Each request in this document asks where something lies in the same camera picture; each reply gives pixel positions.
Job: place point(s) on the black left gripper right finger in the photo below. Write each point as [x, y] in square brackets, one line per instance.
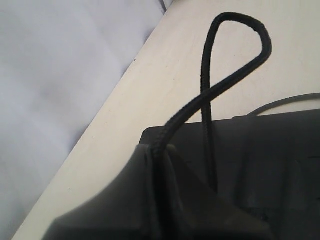
[198, 213]

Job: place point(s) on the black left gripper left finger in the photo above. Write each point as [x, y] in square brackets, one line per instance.
[125, 210]

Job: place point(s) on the black plastic carrying case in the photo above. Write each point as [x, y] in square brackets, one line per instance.
[269, 166]

